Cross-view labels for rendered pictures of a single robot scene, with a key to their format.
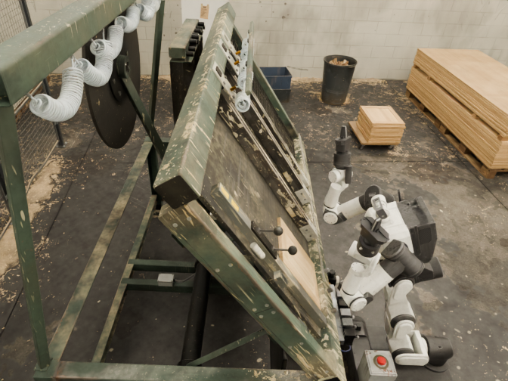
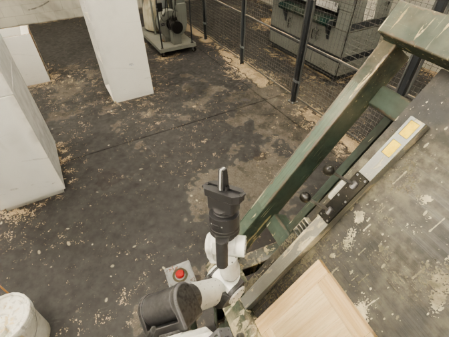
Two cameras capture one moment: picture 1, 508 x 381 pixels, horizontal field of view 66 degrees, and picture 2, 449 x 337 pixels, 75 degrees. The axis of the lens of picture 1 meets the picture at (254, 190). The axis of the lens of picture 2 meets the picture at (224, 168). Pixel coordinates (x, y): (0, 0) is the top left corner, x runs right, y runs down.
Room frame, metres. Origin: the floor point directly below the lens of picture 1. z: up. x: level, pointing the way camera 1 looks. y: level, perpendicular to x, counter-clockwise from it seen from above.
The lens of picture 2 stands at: (1.62, -0.65, 2.17)
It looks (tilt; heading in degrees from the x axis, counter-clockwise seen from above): 43 degrees down; 159
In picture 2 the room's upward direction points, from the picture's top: straight up
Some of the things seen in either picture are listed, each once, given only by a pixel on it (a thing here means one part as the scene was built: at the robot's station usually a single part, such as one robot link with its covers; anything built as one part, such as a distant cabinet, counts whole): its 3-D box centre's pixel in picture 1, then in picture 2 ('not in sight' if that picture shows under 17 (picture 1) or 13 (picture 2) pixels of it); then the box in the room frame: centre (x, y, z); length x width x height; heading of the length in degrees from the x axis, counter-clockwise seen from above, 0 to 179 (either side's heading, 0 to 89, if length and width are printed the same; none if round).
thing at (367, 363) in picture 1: (376, 372); (182, 284); (0.97, -0.61, 0.84); 0.12 x 0.12 x 0.18; 2
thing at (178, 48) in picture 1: (191, 91); not in sight; (2.73, 0.51, 1.38); 0.70 x 0.15 x 0.85; 2
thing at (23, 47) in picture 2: not in sight; (18, 57); (-3.58, -1.97, 0.36); 0.58 x 0.45 x 0.72; 98
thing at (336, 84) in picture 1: (336, 80); not in sight; (5.99, -1.16, 0.33); 0.52 x 0.51 x 0.65; 8
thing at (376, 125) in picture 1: (374, 127); not in sight; (4.73, -1.53, 0.20); 0.61 x 0.53 x 0.40; 8
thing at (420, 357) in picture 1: (407, 347); not in sight; (1.48, -1.06, 0.28); 0.21 x 0.20 x 0.13; 92
